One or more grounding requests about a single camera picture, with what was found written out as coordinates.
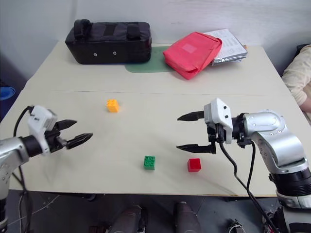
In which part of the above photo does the black padded case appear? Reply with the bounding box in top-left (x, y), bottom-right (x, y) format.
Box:
top-left (65, 18), bottom-right (153, 65)

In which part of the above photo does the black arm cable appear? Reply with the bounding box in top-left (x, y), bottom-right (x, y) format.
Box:
top-left (13, 105), bottom-right (35, 136)
top-left (218, 140), bottom-right (280, 233)

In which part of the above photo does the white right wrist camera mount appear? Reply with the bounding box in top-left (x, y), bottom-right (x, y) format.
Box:
top-left (204, 98), bottom-right (234, 144)

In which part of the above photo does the blue round container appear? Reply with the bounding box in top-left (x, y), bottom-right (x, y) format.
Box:
top-left (0, 86), bottom-right (16, 101)

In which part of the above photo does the green mat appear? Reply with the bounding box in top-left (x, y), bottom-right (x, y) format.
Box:
top-left (124, 46), bottom-right (176, 74)

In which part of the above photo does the green toy brick cube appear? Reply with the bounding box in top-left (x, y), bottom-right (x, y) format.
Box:
top-left (143, 155), bottom-right (156, 171)

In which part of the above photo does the person in beige clothing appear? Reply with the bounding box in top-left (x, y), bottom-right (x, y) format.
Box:
top-left (281, 43), bottom-right (311, 112)

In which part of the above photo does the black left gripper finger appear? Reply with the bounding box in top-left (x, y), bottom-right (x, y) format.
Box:
top-left (65, 133), bottom-right (94, 150)
top-left (57, 119), bottom-right (78, 131)

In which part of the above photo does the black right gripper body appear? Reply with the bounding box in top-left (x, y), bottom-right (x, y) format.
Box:
top-left (206, 123), bottom-right (227, 155)

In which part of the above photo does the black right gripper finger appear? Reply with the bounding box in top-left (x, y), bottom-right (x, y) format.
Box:
top-left (177, 110), bottom-right (206, 122)
top-left (176, 143), bottom-right (212, 154)

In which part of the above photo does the red toy brick cube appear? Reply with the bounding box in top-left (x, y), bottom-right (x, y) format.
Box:
top-left (187, 158), bottom-right (202, 173)

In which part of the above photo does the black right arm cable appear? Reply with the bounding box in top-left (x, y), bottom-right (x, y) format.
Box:
top-left (218, 140), bottom-right (280, 233)

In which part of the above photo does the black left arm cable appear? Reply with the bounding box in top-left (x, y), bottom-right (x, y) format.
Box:
top-left (13, 105), bottom-right (35, 136)

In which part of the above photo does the silver printed foil packet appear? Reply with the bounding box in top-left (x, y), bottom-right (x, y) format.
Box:
top-left (203, 29), bottom-right (248, 67)

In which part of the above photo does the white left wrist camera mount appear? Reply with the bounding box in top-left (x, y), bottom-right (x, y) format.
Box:
top-left (27, 105), bottom-right (58, 155)

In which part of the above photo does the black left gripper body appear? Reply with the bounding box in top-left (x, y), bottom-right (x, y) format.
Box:
top-left (44, 121), bottom-right (68, 153)

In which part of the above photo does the orange toy brick cube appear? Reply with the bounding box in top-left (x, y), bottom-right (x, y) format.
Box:
top-left (106, 99), bottom-right (120, 113)

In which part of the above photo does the red fabric pouch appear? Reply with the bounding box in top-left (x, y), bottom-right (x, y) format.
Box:
top-left (162, 31), bottom-right (223, 80)

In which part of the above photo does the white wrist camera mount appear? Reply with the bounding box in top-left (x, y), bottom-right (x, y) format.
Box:
top-left (204, 98), bottom-right (234, 144)
top-left (27, 105), bottom-right (58, 155)

